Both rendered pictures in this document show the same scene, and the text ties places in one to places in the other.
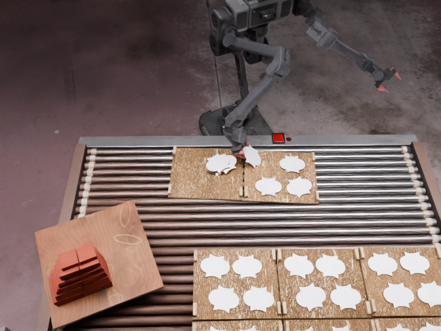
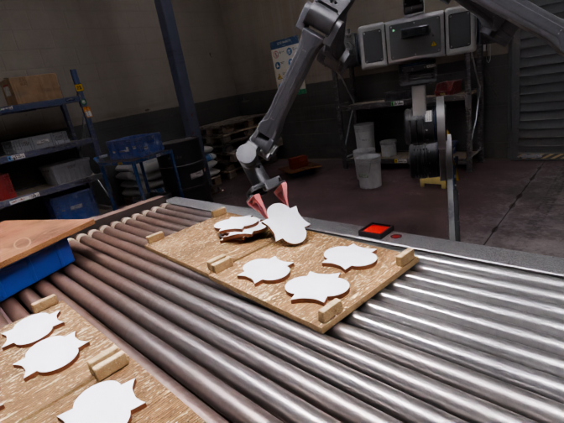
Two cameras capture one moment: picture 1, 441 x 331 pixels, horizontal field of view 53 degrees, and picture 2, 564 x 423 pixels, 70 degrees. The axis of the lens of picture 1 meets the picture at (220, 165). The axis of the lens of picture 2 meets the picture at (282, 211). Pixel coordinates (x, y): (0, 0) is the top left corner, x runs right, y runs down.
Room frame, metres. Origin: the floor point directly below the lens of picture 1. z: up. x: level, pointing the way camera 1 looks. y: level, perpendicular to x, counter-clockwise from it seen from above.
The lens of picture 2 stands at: (0.82, -1.02, 1.39)
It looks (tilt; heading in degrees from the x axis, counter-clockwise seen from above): 18 degrees down; 50
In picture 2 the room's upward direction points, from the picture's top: 10 degrees counter-clockwise
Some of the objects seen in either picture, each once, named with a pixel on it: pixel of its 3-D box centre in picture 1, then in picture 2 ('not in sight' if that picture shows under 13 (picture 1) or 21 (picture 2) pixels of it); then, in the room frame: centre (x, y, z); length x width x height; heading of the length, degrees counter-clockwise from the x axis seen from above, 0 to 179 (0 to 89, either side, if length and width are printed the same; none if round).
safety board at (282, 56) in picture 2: not in sight; (287, 67); (5.71, 4.03, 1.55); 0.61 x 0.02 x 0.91; 97
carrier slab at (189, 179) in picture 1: (207, 173); (219, 238); (1.45, 0.08, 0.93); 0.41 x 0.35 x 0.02; 90
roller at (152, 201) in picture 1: (254, 200); (230, 289); (1.30, -0.19, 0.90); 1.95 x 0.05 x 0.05; 93
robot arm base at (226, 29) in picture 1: (229, 29); (342, 51); (2.07, -0.03, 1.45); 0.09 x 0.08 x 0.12; 117
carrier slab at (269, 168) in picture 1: (280, 176); (309, 268); (1.45, -0.34, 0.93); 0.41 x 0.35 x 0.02; 89
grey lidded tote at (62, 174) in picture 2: not in sight; (66, 170); (2.10, 4.47, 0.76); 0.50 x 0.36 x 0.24; 13
